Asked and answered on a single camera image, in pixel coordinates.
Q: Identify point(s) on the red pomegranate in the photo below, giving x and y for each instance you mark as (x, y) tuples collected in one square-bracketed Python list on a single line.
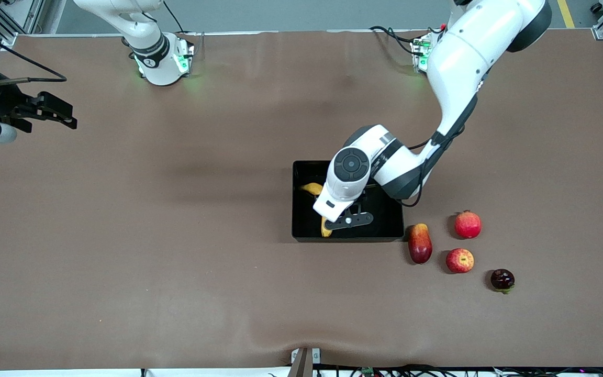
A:
[(468, 225)]

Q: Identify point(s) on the yellow banana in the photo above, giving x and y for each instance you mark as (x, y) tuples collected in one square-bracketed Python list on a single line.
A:
[(312, 187)]

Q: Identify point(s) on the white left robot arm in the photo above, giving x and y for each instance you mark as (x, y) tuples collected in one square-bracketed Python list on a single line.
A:
[(464, 57)]

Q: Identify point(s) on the red yellow apple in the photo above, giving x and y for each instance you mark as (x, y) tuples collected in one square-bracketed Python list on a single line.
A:
[(459, 261)]

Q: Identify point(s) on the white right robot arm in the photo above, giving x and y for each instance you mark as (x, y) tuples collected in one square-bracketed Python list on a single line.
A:
[(147, 36)]

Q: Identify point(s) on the red yellow mango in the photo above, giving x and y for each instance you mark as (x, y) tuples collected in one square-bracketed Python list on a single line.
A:
[(420, 245)]

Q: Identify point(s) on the dark purple mangosteen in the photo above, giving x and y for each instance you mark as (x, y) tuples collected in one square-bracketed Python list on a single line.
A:
[(502, 279)]

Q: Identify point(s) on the black rectangular plastic box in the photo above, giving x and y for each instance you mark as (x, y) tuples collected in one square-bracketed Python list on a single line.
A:
[(385, 225)]

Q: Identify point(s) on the yellow floor tape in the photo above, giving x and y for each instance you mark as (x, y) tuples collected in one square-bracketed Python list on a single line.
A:
[(566, 13)]

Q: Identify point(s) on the grey metal mount bracket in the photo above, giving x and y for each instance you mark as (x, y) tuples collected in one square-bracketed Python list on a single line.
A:
[(304, 361)]

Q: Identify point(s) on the brown table cover mat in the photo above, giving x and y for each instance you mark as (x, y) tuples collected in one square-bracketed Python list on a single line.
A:
[(123, 235)]

